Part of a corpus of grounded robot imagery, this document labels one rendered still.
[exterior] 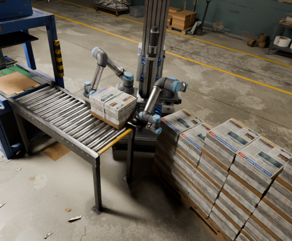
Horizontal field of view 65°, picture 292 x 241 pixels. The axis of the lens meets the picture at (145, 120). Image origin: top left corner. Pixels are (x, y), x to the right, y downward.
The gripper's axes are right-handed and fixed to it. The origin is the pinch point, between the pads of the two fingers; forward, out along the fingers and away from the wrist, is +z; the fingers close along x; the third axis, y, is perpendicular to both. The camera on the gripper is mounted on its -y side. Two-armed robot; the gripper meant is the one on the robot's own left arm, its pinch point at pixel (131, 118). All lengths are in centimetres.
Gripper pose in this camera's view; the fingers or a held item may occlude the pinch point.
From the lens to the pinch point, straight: 240.5
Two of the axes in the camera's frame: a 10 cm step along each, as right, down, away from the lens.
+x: -5.8, 4.6, -6.7
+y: 0.8, -7.9, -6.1
